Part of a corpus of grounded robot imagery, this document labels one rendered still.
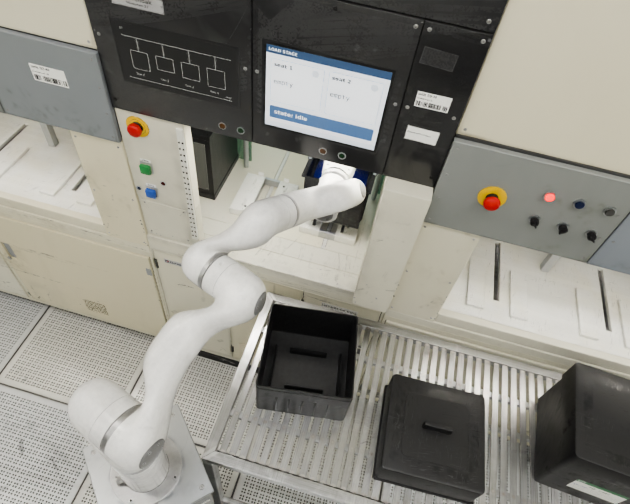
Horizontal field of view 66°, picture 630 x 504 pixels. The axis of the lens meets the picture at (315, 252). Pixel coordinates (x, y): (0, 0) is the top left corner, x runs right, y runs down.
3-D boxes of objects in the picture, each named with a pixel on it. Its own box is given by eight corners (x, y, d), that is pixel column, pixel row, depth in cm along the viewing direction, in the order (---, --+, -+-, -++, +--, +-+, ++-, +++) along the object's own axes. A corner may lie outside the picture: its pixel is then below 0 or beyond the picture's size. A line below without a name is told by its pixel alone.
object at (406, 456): (371, 478, 139) (380, 466, 129) (385, 384, 158) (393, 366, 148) (473, 506, 137) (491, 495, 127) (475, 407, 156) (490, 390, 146)
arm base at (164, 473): (122, 522, 127) (105, 506, 112) (102, 455, 136) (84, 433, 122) (192, 484, 134) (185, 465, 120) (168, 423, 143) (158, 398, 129)
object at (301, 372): (270, 329, 166) (271, 302, 153) (350, 341, 166) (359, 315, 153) (254, 408, 149) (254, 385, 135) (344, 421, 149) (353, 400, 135)
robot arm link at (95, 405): (132, 485, 116) (108, 456, 97) (79, 437, 121) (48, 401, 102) (169, 444, 122) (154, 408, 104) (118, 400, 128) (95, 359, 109)
